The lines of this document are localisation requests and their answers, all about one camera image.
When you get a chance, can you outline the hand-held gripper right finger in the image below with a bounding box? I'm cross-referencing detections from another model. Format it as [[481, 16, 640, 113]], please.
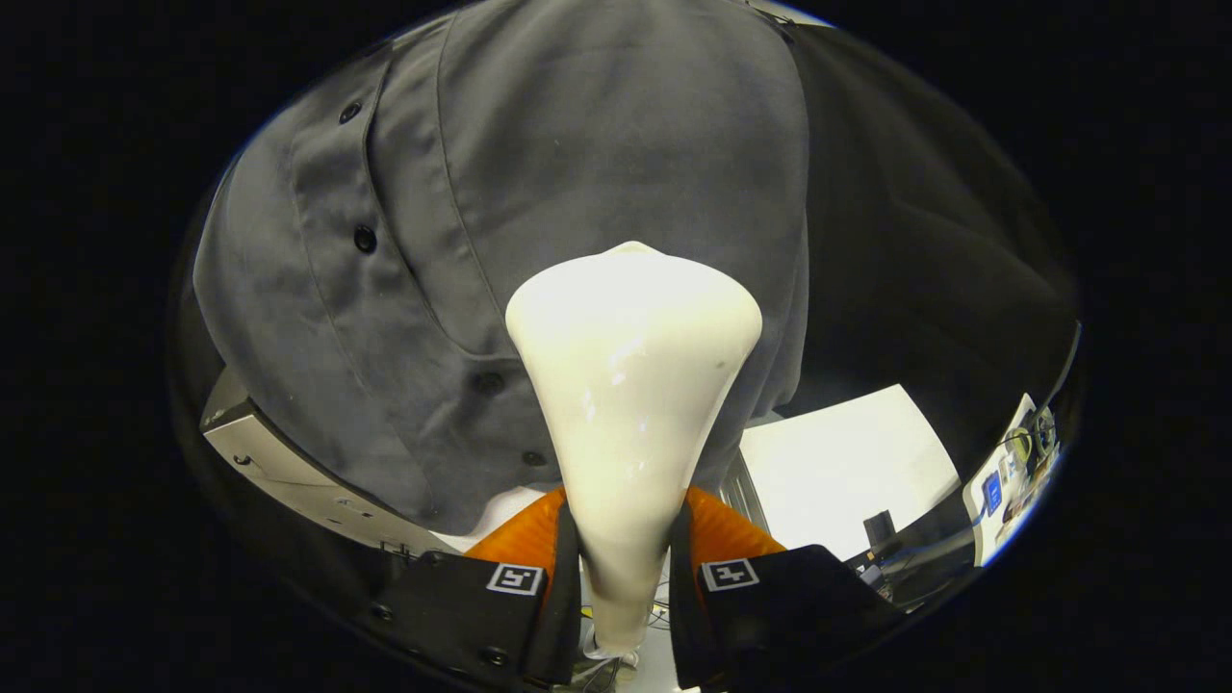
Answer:
[[669, 486, 906, 692]]

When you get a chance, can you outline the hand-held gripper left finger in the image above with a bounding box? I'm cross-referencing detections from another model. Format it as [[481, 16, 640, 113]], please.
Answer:
[[351, 488, 585, 692]]

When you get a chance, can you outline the grey button shirt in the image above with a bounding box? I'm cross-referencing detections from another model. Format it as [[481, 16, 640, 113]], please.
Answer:
[[192, 0, 811, 536]]

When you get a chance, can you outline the white garment steamer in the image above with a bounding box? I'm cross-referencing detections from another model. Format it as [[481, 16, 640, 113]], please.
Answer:
[[504, 241, 763, 657]]

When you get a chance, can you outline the grey cabinet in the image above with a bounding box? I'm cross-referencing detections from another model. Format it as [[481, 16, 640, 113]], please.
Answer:
[[199, 366, 465, 559]]

